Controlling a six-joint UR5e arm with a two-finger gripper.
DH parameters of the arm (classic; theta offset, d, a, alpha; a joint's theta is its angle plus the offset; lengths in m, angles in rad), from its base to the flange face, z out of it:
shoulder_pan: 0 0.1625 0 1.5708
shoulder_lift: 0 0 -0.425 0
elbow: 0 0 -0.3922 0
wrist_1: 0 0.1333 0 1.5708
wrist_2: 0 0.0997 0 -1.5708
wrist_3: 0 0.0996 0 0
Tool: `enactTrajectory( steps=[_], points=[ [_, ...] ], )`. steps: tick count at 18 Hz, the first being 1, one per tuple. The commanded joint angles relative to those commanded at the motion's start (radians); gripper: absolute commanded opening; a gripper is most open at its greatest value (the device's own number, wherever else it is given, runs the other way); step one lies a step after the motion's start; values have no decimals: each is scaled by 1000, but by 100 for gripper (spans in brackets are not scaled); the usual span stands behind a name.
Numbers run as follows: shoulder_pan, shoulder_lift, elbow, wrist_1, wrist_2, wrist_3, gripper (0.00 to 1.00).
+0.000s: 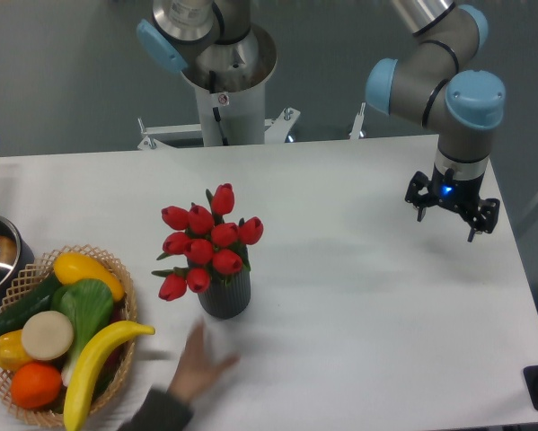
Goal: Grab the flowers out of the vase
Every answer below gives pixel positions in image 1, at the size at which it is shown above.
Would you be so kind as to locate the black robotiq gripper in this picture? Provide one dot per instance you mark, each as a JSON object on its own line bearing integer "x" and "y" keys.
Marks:
{"x": 459, "y": 196}

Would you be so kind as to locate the red tulip bouquet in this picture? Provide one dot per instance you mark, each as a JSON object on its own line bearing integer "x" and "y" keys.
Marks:
{"x": 215, "y": 250}

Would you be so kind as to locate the grey sleeved forearm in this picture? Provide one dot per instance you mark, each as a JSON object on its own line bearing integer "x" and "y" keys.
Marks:
{"x": 160, "y": 411}

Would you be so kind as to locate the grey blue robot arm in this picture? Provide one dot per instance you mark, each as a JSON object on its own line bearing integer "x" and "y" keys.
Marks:
{"x": 433, "y": 87}

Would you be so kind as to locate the dark grey ribbed vase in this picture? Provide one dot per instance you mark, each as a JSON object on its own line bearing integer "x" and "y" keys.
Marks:
{"x": 226, "y": 296}

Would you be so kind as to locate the person's hand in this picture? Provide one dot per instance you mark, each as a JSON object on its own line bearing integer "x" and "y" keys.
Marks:
{"x": 196, "y": 371}

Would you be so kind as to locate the green leafy vegetable toy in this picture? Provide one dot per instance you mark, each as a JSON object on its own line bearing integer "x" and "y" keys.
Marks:
{"x": 88, "y": 304}

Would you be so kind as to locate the yellow squash toy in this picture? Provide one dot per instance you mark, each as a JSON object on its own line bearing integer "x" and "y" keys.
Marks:
{"x": 71, "y": 267}

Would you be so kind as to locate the yellow plastic banana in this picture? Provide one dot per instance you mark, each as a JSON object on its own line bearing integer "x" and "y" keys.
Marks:
{"x": 79, "y": 393}

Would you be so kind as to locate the beige round disc toy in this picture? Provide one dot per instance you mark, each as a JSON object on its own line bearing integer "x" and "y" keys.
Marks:
{"x": 47, "y": 335}

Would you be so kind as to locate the woven wicker basket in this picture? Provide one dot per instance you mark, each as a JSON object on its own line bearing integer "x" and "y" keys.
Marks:
{"x": 111, "y": 377}

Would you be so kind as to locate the dark green cucumber toy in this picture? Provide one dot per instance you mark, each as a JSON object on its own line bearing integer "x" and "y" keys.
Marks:
{"x": 39, "y": 299}

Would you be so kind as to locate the orange plastic orange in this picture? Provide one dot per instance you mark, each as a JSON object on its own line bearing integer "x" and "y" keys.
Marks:
{"x": 35, "y": 385}

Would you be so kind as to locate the yellow bell pepper toy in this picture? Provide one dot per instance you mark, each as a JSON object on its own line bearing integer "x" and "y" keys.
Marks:
{"x": 13, "y": 355}

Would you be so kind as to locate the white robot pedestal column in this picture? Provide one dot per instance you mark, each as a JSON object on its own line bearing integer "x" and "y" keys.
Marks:
{"x": 229, "y": 84}

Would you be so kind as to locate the white metal base frame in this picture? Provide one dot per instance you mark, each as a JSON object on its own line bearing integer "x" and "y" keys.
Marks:
{"x": 278, "y": 130}

